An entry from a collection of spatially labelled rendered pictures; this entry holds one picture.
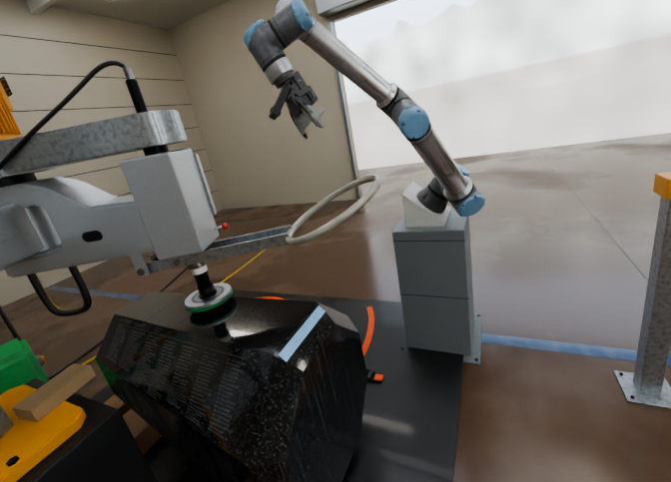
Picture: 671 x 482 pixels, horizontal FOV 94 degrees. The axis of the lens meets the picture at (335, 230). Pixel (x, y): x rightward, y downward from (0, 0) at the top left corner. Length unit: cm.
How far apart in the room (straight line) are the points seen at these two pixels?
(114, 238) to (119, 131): 44
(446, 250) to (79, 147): 174
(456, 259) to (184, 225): 139
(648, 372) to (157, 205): 232
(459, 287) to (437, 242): 30
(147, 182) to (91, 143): 23
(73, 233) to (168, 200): 43
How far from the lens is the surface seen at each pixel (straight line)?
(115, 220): 155
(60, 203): 166
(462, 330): 215
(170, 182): 139
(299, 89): 116
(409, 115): 134
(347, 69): 136
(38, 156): 164
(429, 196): 191
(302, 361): 122
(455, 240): 184
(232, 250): 144
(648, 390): 227
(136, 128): 142
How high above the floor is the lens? 151
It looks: 19 degrees down
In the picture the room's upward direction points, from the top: 11 degrees counter-clockwise
